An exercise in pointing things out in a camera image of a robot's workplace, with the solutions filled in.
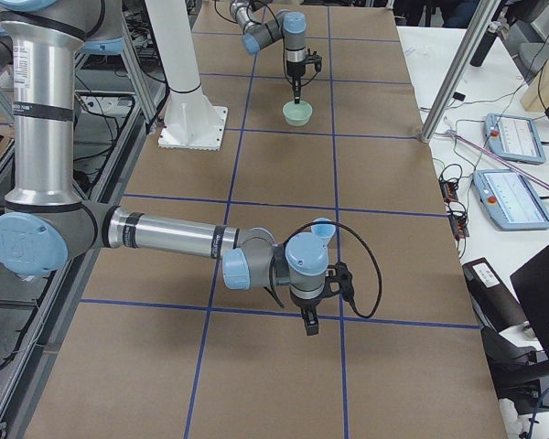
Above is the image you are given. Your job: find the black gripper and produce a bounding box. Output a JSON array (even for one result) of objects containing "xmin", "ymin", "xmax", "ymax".
[
  {"xmin": 285, "ymin": 48, "xmax": 322, "ymax": 104},
  {"xmin": 290, "ymin": 262, "xmax": 353, "ymax": 336}
]

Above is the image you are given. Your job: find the light green ceramic bowl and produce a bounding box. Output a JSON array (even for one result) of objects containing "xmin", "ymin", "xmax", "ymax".
[{"xmin": 282, "ymin": 101, "xmax": 313, "ymax": 127}]

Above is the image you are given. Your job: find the light blue plastic cup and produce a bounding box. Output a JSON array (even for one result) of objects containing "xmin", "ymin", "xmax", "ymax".
[{"xmin": 310, "ymin": 218, "xmax": 337, "ymax": 246}]

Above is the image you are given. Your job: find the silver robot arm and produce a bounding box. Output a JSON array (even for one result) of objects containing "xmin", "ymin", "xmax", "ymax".
[
  {"xmin": 0, "ymin": 1, "xmax": 354, "ymax": 336},
  {"xmin": 229, "ymin": 1, "xmax": 322, "ymax": 104}
]

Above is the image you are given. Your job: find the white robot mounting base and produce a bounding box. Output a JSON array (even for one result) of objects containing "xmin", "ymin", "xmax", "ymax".
[{"xmin": 145, "ymin": 0, "xmax": 228, "ymax": 151}]

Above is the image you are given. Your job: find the black box with label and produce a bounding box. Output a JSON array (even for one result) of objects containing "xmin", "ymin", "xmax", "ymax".
[{"xmin": 462, "ymin": 258, "xmax": 527, "ymax": 332}]

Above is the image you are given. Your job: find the black cylinder bottle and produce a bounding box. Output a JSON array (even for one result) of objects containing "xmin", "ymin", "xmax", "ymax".
[{"xmin": 469, "ymin": 21, "xmax": 502, "ymax": 67}]

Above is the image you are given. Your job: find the far grey teach pendant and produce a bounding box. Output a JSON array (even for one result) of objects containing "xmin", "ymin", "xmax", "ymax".
[{"xmin": 484, "ymin": 113, "xmax": 546, "ymax": 165}]

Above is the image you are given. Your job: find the grey teach pendant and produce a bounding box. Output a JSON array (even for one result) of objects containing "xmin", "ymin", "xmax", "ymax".
[
  {"xmin": 473, "ymin": 169, "xmax": 549, "ymax": 231},
  {"xmin": 484, "ymin": 113, "xmax": 546, "ymax": 165}
]

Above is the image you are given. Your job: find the near grey teach pendant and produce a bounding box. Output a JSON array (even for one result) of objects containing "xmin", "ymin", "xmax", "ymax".
[{"xmin": 473, "ymin": 169, "xmax": 549, "ymax": 231}]

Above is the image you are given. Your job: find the aluminium frame rail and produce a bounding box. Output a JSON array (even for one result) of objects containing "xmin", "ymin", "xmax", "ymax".
[{"xmin": 0, "ymin": 85, "xmax": 152, "ymax": 438}]

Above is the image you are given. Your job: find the aluminium camera post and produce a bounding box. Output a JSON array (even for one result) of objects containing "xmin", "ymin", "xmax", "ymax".
[{"xmin": 419, "ymin": 0, "xmax": 501, "ymax": 144}]

